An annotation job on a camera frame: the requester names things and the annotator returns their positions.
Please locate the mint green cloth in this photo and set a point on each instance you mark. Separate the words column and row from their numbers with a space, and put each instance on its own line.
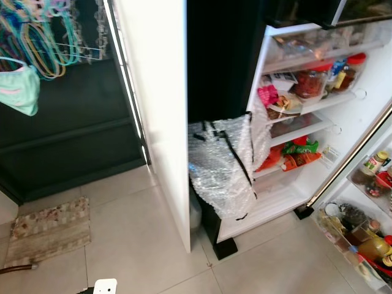
column 21, row 92

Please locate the black fridge body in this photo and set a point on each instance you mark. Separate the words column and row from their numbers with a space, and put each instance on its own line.
column 220, row 61

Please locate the green-label glass bottle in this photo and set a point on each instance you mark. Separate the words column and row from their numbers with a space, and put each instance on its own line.
column 375, row 164

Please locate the patterned brown floor mat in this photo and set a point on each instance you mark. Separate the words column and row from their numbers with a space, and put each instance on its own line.
column 49, row 229

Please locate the red carton box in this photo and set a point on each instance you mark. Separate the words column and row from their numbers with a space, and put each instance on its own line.
column 384, row 180

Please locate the tall white panel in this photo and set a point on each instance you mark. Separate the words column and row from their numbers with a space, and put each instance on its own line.
column 162, row 122

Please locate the small red-lid jar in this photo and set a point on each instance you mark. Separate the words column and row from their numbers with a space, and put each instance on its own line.
column 354, row 70

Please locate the red orange sauce packet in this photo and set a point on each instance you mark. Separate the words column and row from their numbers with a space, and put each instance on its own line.
column 301, row 161

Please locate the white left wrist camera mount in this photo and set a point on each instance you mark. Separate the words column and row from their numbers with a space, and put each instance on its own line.
column 105, row 286

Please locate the orange plastic packet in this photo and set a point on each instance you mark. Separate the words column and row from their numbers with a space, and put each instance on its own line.
column 269, row 159

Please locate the yellow plastic hanger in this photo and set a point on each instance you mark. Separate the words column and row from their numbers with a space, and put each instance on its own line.
column 44, row 66

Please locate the blue and yellow bottle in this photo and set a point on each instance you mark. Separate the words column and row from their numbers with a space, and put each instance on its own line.
column 338, row 76

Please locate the fridge door with bottle shelves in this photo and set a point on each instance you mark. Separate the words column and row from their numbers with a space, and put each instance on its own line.
column 352, row 202

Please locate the dark glossy freezer door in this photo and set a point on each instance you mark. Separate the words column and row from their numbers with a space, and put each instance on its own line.
column 306, row 11

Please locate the large red-lid jar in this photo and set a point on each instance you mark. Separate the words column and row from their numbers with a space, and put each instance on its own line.
column 311, row 82

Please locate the clear acrylic hanger rack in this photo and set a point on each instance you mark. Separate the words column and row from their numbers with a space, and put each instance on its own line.
column 92, row 37

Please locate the white-lined fridge door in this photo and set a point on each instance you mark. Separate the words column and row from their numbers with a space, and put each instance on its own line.
column 361, row 122

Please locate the yellow liquid bottle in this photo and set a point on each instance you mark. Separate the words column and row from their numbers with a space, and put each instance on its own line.
column 373, row 248

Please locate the green snack packet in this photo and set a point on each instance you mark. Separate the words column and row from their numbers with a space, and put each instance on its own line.
column 308, row 147

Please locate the teal plastic hanger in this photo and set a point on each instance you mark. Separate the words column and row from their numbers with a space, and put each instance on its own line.
column 68, row 37

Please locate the pink packet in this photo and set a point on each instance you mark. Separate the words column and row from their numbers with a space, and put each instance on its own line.
column 267, row 96

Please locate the white plate with food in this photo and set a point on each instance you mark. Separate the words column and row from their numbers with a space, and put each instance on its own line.
column 286, row 104

